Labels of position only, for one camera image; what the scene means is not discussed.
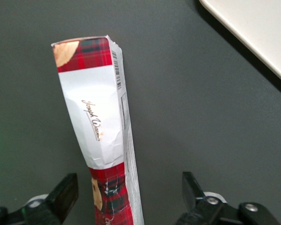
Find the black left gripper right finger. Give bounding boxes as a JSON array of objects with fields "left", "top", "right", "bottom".
[{"left": 182, "top": 171, "right": 281, "bottom": 225}]

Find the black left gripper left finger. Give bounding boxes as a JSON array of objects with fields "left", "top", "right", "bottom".
[{"left": 0, "top": 172, "right": 79, "bottom": 225}]

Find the red tartan cookie box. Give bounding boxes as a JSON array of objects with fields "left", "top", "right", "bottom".
[{"left": 51, "top": 35, "right": 145, "bottom": 225}]

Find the white rectangular tray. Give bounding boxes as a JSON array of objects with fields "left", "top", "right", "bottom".
[{"left": 198, "top": 0, "right": 281, "bottom": 89}]

